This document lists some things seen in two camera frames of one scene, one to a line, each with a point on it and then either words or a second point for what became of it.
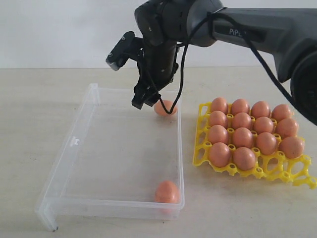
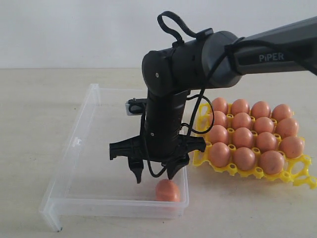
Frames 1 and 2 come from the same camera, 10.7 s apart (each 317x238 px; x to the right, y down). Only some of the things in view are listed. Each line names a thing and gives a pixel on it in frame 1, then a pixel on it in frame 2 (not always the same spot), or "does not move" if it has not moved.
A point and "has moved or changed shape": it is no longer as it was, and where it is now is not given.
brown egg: (219, 104) does not move
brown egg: (218, 134) does not move
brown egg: (159, 107) has moved or changed shape
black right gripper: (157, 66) -> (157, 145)
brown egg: (241, 120) does not move
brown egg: (287, 127) does not move
